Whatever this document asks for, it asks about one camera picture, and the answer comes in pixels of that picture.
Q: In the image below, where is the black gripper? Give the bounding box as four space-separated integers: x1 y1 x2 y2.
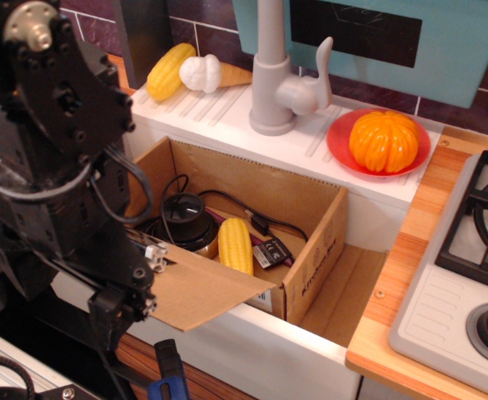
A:
52 232 169 352

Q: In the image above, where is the brown cardboard box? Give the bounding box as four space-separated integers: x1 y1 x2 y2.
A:
123 136 389 349

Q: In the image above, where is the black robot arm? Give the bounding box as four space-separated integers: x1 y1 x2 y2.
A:
0 1 156 351

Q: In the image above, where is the black round device in box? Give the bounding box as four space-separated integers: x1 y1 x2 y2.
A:
137 193 220 258

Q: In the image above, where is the yellow toy corn in box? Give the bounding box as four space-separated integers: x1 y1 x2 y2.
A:
218 217 254 276

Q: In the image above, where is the white toy sink unit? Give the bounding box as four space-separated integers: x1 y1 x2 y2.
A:
127 86 439 399

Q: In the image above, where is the yellow toy corn on counter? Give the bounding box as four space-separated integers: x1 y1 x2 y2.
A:
146 43 196 102

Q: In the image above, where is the white toy ice cream cone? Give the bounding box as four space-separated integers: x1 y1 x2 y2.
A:
179 54 252 93

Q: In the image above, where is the grey toy faucet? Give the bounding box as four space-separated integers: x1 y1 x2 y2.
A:
249 1 334 136

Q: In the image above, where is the red plate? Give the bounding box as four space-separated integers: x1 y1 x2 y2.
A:
326 108 431 177

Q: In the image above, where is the grey toy stove top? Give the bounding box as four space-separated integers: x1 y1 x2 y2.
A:
388 149 488 379

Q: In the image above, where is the orange toy peeled orange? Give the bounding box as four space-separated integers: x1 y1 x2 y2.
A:
348 111 420 173

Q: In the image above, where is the black burner grate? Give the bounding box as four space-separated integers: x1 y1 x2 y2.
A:
435 151 488 286

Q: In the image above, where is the teal toy microwave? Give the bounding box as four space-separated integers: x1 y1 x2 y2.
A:
232 0 488 108

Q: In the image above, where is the black cable loop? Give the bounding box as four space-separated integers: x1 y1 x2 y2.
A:
0 353 36 400

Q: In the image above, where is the black power adapter with cable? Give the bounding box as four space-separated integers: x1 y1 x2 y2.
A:
199 189 309 269

